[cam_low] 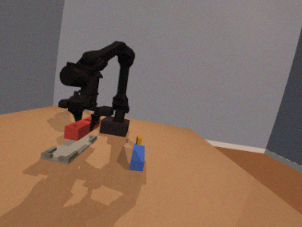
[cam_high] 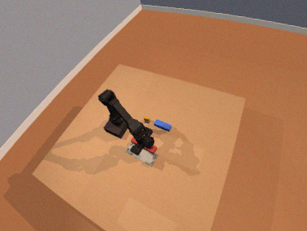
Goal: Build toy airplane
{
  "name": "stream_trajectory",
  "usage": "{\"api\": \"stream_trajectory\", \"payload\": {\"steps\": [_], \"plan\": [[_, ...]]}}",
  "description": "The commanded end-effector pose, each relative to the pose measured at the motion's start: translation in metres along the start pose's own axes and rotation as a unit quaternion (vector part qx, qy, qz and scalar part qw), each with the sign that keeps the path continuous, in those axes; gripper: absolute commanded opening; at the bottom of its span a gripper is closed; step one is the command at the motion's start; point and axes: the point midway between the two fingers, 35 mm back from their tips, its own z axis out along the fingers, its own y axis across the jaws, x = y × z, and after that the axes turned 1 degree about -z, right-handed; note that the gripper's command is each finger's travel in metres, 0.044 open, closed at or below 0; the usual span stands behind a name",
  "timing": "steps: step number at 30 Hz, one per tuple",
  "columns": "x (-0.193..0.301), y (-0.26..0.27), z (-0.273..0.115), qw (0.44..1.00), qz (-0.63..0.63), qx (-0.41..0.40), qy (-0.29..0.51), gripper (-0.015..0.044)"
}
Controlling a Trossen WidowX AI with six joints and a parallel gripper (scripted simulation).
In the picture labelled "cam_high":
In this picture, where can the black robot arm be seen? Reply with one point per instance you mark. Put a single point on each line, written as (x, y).
(117, 111)

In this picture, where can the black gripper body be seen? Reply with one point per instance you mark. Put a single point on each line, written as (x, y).
(137, 149)

